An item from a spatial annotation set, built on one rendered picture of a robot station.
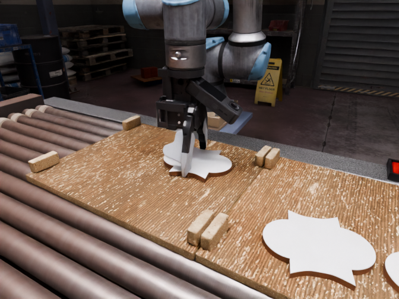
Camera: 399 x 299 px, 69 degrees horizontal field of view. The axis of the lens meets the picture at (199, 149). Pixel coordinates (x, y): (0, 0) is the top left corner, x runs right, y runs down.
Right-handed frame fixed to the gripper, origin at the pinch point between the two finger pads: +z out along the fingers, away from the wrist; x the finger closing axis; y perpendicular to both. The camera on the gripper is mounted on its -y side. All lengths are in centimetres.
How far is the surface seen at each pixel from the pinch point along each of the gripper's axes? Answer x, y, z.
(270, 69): -351, 17, 46
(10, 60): -254, 357, 37
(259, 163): -3.3, -13.1, -0.1
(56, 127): -11.1, 48.6, 2.6
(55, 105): -29, 66, 3
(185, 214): 16.4, -3.6, 0.8
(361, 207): 5.0, -31.9, 0.8
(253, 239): 18.6, -15.3, 0.8
